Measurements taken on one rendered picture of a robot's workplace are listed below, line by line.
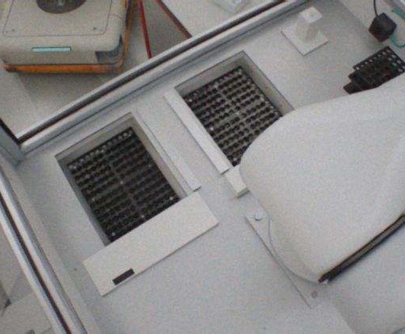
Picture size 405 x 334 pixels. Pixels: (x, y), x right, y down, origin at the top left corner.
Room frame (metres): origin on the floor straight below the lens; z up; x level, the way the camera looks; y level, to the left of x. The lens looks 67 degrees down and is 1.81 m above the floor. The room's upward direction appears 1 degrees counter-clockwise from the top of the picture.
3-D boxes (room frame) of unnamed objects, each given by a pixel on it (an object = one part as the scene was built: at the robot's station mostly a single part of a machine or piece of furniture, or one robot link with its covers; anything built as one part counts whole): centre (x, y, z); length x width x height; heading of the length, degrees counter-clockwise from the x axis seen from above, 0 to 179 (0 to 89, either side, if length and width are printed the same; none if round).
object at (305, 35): (0.71, -0.26, 1.00); 0.09 x 0.08 x 0.10; 33
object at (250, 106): (0.51, -0.09, 0.87); 0.22 x 0.18 x 0.06; 33
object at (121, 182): (0.34, 0.18, 0.87); 0.22 x 0.18 x 0.06; 33
